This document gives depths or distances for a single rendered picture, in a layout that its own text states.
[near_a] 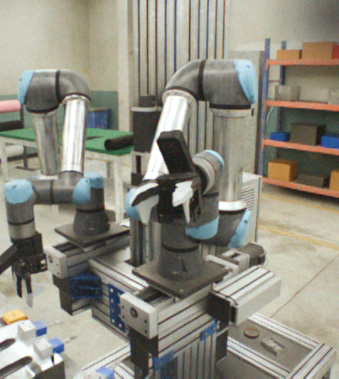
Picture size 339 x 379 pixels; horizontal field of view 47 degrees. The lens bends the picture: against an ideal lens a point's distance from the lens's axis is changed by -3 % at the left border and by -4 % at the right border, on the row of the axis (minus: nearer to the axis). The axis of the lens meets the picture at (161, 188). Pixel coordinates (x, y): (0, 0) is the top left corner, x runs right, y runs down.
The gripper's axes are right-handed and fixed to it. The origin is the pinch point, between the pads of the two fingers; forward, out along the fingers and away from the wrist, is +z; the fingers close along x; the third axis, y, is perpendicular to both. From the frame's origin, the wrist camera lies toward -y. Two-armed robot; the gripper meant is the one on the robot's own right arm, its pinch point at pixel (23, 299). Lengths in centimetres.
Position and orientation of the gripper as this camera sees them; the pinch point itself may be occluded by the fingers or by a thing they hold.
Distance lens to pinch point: 127.3
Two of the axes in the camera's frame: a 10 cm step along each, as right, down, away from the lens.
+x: -6.8, -2.0, 7.0
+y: 7.3, -1.9, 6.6
